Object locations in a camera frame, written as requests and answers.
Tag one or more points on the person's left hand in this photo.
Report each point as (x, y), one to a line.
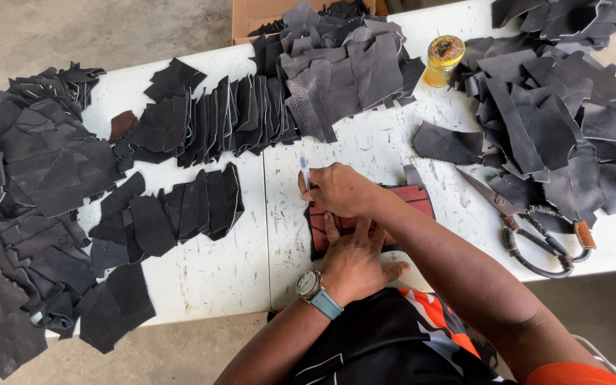
(353, 267)

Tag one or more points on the person's right hand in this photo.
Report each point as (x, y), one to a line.
(343, 190)

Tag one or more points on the person's right fingers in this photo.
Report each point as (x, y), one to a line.
(308, 188)

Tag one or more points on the clear blue pen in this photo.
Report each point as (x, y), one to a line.
(304, 168)

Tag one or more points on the black leather piece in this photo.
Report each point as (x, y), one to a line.
(413, 175)

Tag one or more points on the red cardboard pattern template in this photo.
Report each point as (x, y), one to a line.
(420, 200)

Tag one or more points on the long row of black leather cutouts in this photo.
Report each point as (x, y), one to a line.
(217, 117)

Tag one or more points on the heap of grey-black leather panels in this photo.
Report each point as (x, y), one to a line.
(340, 64)

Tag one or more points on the short row of black leather cutouts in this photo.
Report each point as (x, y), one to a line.
(179, 208)

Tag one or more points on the single black leather cutout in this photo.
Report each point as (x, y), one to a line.
(447, 144)

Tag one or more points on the black and orange shirt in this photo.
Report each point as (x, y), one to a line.
(383, 342)

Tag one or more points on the brown cardboard box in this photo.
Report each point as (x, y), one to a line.
(249, 16)

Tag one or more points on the yellow glue jar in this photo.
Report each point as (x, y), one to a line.
(441, 61)

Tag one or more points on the dark brown leather scrap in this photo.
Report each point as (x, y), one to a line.
(122, 125)

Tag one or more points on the small pile of black leather cutouts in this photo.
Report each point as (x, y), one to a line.
(115, 305)

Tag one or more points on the wide heap of dark leather offcuts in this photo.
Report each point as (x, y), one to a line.
(543, 123)

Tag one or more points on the big heap of black leather scraps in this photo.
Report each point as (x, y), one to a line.
(35, 176)

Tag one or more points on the heap of leather with white edges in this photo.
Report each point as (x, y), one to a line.
(559, 19)

